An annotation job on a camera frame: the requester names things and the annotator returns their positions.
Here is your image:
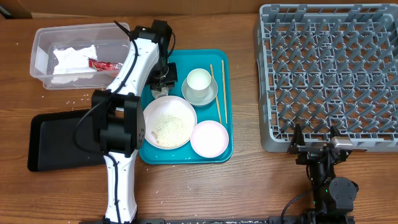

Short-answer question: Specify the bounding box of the white napkin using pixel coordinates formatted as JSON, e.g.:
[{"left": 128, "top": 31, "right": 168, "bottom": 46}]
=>
[
  {"left": 51, "top": 45, "right": 97, "bottom": 84},
  {"left": 151, "top": 87, "right": 169, "bottom": 99}
]

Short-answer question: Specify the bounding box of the white cup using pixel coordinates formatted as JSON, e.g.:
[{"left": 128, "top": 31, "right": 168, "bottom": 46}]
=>
[{"left": 187, "top": 68, "right": 211, "bottom": 98}]

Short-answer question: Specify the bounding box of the grey small bowl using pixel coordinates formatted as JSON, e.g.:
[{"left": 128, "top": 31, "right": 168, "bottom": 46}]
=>
[{"left": 182, "top": 78, "right": 215, "bottom": 107}]

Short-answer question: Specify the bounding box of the red snack wrapper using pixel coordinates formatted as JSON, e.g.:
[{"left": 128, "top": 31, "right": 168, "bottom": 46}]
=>
[{"left": 88, "top": 58, "right": 123, "bottom": 77}]

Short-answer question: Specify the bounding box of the wooden chopstick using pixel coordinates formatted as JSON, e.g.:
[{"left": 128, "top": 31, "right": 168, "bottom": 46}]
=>
[
  {"left": 210, "top": 64, "right": 222, "bottom": 124},
  {"left": 221, "top": 60, "right": 228, "bottom": 124}
]

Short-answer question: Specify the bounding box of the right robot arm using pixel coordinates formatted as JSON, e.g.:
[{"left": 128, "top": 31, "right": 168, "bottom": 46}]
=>
[{"left": 280, "top": 124, "right": 359, "bottom": 224}]

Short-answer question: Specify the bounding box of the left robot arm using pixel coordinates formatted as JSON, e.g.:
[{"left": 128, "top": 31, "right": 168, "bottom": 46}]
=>
[{"left": 91, "top": 20, "right": 178, "bottom": 223}]

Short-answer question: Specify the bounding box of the grey dishwasher rack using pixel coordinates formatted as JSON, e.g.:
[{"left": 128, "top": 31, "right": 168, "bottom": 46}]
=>
[{"left": 254, "top": 4, "right": 397, "bottom": 152}]

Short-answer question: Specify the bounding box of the large white plate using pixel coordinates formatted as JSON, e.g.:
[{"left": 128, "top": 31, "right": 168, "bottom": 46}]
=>
[{"left": 144, "top": 96, "right": 198, "bottom": 150}]

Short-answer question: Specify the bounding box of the small white plate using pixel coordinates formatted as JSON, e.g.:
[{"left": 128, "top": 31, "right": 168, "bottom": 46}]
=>
[{"left": 190, "top": 120, "right": 229, "bottom": 158}]

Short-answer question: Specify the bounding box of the clear plastic bin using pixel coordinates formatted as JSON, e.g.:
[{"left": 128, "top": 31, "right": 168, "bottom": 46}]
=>
[{"left": 30, "top": 23, "right": 130, "bottom": 90}]

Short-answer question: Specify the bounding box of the black plastic tray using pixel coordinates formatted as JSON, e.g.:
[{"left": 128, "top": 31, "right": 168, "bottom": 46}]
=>
[{"left": 27, "top": 110, "right": 104, "bottom": 172}]

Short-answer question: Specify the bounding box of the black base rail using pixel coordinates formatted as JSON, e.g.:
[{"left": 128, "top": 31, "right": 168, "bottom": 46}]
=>
[{"left": 133, "top": 216, "right": 304, "bottom": 224}]

